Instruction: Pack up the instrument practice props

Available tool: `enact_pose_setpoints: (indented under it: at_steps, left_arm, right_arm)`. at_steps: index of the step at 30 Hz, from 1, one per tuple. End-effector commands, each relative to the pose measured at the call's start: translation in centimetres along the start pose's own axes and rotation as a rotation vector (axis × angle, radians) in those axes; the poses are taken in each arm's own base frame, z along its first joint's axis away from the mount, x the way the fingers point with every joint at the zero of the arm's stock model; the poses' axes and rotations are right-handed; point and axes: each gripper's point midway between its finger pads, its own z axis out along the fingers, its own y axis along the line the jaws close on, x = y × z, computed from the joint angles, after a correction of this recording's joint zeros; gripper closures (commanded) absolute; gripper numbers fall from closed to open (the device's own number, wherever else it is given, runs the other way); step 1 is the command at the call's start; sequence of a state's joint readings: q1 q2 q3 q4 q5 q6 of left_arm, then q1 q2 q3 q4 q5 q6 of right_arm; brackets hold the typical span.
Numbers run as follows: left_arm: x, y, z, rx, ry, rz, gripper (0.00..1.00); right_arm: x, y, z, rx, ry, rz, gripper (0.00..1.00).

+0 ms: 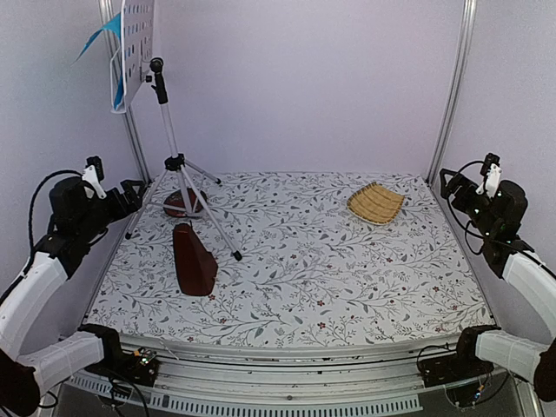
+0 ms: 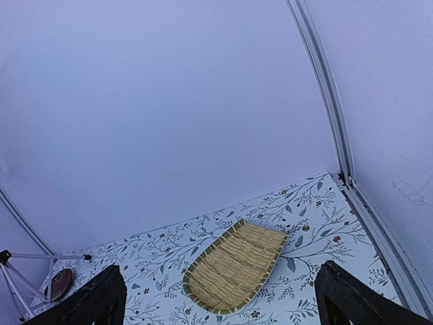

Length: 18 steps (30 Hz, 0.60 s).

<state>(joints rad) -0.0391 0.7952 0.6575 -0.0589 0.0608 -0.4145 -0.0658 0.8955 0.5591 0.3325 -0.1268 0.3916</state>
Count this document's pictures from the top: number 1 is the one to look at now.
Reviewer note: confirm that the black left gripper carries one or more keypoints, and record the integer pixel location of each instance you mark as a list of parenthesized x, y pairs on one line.
[(123, 208)]

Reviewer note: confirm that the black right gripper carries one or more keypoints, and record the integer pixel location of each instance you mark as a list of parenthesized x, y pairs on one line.
[(460, 181)]

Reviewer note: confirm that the dark red wooden metronome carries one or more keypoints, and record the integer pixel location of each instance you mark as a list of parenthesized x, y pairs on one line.
[(196, 267)]

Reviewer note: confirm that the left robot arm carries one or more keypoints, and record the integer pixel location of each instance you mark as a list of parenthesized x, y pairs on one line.
[(81, 214)]

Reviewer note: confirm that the red floral round tin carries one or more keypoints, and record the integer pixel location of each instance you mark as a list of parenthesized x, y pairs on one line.
[(175, 200)]

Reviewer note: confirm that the woven bamboo tray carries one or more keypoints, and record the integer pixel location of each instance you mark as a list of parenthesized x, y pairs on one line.
[(375, 204)]

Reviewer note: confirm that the white tripod music stand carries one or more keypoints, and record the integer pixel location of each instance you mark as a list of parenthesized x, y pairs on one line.
[(145, 68)]

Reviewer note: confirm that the floral table cloth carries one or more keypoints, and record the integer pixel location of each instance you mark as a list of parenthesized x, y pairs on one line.
[(312, 274)]

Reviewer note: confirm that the white blue sheet music booklet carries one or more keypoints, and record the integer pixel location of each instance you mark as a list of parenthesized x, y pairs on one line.
[(117, 89)]

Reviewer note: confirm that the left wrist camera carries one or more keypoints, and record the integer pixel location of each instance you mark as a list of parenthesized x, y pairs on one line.
[(96, 163)]

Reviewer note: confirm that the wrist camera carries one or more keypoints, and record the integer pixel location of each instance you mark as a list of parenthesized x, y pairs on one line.
[(489, 160), (96, 163)]

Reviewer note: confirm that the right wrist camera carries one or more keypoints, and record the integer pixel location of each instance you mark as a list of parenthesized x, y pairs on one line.
[(489, 160)]

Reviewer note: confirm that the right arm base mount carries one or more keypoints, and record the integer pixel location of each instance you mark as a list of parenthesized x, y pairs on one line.
[(452, 367)]

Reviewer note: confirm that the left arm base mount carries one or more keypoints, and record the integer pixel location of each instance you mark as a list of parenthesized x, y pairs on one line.
[(134, 362)]

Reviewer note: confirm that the right aluminium frame post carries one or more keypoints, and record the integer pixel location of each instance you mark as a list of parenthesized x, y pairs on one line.
[(461, 58)]

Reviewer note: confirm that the aluminium front rail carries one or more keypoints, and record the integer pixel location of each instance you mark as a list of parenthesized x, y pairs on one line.
[(374, 380)]

